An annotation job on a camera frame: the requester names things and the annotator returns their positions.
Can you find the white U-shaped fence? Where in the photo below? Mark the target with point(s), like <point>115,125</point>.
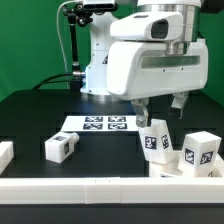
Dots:
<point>105,190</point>

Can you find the white camera on mount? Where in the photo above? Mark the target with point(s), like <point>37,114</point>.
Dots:
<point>99,4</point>

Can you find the white fiducial marker sheet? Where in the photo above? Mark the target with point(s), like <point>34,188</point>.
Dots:
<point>99,123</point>

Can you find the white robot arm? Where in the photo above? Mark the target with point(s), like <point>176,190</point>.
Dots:
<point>101,40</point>

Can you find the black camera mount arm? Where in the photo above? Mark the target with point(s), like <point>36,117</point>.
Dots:
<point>76,16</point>

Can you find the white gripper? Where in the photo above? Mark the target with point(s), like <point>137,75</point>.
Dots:
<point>140,66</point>

